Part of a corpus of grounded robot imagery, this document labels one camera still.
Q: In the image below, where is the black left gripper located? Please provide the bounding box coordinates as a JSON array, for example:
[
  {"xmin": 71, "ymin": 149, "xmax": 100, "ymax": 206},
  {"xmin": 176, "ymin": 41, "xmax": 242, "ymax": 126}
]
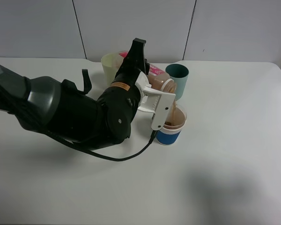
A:
[{"xmin": 110, "ymin": 38, "xmax": 148, "ymax": 90}]

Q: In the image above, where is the clear plastic beverage bottle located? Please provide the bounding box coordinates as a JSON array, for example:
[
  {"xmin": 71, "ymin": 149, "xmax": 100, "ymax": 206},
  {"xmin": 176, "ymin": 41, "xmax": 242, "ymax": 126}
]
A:
[{"xmin": 112, "ymin": 51, "xmax": 177, "ymax": 93}]

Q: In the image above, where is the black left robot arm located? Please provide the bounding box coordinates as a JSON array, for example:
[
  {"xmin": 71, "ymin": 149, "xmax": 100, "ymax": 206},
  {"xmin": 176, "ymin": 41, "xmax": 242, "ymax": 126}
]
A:
[{"xmin": 0, "ymin": 38, "xmax": 149, "ymax": 150}]

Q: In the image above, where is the pale yellow plastic cup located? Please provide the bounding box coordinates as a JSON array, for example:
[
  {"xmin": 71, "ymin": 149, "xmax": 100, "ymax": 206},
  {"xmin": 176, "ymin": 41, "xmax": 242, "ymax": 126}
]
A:
[{"xmin": 101, "ymin": 52, "xmax": 123, "ymax": 85}]

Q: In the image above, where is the teal green plastic cup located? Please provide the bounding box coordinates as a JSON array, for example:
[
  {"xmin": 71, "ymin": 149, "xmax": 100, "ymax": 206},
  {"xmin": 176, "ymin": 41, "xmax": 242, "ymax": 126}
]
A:
[{"xmin": 165, "ymin": 64, "xmax": 189, "ymax": 100}]

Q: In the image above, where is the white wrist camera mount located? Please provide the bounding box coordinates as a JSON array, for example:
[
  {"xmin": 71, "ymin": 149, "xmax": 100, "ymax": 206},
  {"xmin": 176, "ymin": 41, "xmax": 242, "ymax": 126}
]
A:
[{"xmin": 135, "ymin": 72, "xmax": 176, "ymax": 130}]

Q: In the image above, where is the black camera cable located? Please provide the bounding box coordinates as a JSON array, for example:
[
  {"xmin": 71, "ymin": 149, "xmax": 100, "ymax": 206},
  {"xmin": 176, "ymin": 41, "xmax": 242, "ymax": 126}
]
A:
[{"xmin": 44, "ymin": 130, "xmax": 158, "ymax": 162}]

